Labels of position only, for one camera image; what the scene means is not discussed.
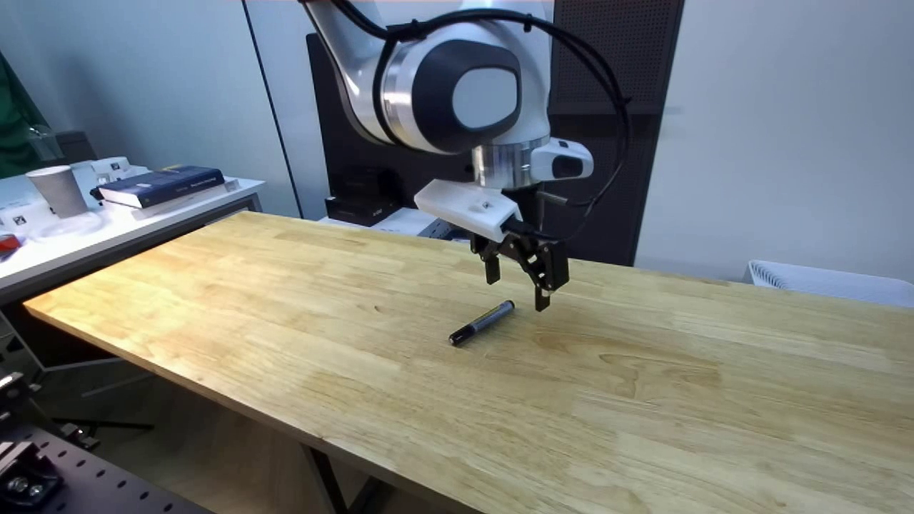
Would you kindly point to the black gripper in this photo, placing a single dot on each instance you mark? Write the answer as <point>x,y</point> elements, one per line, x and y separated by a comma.
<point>517,238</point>

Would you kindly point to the dark blue book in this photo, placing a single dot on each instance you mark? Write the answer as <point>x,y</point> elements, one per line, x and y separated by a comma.
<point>160,183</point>

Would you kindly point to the white cup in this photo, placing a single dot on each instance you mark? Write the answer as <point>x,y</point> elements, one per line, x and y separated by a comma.
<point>57,190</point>

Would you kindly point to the black marker pen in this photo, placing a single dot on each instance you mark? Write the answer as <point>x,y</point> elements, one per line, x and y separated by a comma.
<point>481,323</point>

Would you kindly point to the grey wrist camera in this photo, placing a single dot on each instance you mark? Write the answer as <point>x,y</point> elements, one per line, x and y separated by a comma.
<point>561,162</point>

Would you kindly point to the black perforated breadboard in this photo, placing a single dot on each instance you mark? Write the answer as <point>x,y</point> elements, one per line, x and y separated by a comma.
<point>94,480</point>

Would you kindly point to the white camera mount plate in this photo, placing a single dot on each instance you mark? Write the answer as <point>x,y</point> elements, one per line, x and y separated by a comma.
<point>465,208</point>

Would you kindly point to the black table leg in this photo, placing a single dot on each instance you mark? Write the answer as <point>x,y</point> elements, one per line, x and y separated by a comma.
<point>330,480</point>

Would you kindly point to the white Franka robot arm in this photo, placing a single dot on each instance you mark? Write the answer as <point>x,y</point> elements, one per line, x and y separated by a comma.
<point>428,76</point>

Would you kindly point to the green cloth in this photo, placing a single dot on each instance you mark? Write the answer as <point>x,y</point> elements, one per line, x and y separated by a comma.
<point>18,125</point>

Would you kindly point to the black panel behind robot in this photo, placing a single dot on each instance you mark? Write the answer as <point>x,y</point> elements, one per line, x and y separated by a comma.
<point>617,115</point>

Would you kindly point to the white side table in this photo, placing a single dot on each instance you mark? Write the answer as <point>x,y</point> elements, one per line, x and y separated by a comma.
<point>116,238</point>

